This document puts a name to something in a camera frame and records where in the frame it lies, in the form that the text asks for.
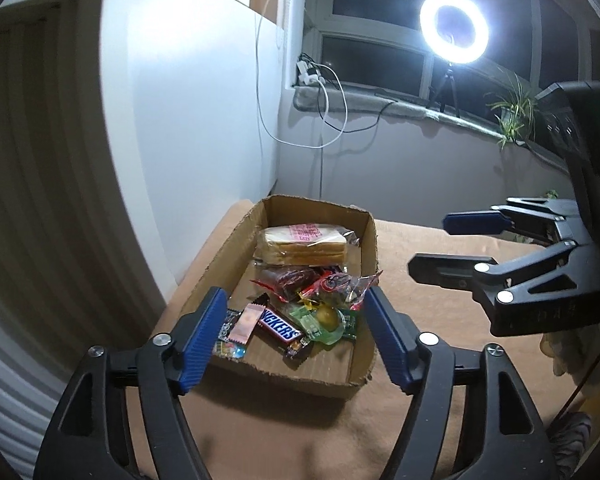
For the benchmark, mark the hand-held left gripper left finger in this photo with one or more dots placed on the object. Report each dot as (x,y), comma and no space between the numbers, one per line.
(202,345)

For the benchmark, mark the white ribbed panel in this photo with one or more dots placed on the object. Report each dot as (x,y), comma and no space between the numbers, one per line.
(20,360)

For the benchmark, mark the colourful small candy packet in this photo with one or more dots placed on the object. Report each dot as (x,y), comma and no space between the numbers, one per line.
(230,350)

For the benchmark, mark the black tripod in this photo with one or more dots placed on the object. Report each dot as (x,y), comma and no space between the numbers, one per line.
(445,82)

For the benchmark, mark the green jelly cup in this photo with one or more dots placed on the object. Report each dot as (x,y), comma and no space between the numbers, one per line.
(325,320)

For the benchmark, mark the pale crumpled bag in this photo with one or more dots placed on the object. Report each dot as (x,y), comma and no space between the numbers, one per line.
(565,355)

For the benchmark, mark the grey windowsill cloth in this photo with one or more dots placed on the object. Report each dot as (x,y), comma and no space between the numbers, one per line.
(360,105)

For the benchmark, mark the potted spider plant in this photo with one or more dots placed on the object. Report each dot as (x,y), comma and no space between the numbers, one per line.
(517,110)

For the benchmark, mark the white power strip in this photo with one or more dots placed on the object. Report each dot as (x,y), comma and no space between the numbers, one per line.
(307,77)

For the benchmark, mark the black candy packet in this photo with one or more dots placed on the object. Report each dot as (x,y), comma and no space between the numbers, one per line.
(230,325)

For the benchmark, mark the pink candy packet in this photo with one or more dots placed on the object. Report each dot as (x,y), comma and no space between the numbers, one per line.
(250,324)

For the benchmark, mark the cardboard box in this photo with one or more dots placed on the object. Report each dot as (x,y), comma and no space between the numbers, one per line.
(300,375)

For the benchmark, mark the red-edged clear snack packet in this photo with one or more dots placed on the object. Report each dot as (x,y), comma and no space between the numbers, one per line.
(285,280)
(345,287)

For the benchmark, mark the brown chocolate bar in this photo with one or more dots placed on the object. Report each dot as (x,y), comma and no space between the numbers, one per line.
(280,330)

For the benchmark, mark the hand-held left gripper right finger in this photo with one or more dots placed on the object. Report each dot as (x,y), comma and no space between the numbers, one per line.
(392,345)

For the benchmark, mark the striped cloth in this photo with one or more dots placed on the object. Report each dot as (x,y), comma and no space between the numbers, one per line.
(572,440)

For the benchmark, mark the small yellow candy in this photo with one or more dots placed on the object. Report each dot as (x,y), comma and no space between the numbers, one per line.
(310,304)

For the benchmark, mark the green candy packet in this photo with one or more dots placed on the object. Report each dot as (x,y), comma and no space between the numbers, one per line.
(351,325)

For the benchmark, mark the sliced bread packet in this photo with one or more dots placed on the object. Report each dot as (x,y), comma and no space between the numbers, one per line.
(300,245)

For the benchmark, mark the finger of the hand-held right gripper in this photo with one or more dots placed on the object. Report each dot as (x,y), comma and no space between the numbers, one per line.
(472,222)
(440,267)

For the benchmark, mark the window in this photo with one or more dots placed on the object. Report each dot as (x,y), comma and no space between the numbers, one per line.
(370,55)

